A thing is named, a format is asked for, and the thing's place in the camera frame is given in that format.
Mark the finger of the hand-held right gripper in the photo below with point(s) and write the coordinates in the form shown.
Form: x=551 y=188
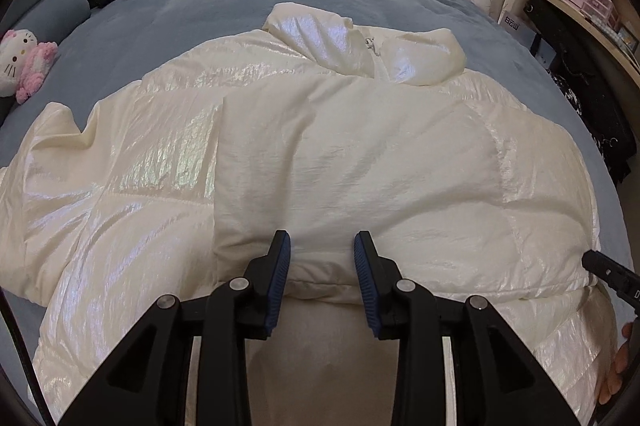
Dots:
x=610 y=273

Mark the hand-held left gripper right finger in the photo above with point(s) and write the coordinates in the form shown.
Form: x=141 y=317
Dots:
x=364 y=276

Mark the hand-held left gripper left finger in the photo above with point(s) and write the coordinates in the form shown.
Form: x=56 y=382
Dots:
x=280 y=276

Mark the white puffer jacket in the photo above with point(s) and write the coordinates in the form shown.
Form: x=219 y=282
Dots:
x=350 y=146

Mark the person's right hand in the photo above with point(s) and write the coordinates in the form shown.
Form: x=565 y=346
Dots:
x=620 y=356

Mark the white printed carton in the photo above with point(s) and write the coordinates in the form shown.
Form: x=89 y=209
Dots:
x=512 y=23

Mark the blue-grey bed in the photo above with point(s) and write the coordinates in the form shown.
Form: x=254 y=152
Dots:
x=200 y=1

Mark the white and pink cat plush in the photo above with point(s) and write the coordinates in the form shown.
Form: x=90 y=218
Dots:
x=15 y=56

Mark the small picture frame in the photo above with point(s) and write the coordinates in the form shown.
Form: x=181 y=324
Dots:
x=627 y=38

